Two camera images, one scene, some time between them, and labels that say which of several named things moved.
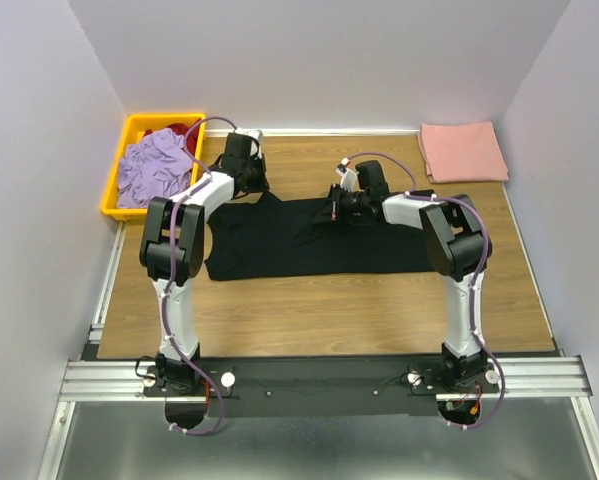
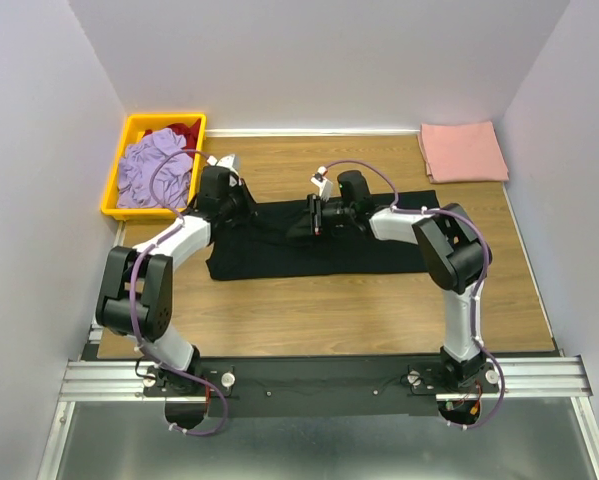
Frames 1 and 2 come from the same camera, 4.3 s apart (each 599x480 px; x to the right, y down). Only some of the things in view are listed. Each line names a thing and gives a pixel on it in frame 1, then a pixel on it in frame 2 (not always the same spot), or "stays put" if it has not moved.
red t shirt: x=193 y=132 stays put
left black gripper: x=263 y=184 -> x=250 y=210
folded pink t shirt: x=462 y=153 stays put
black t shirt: x=263 y=236 stays put
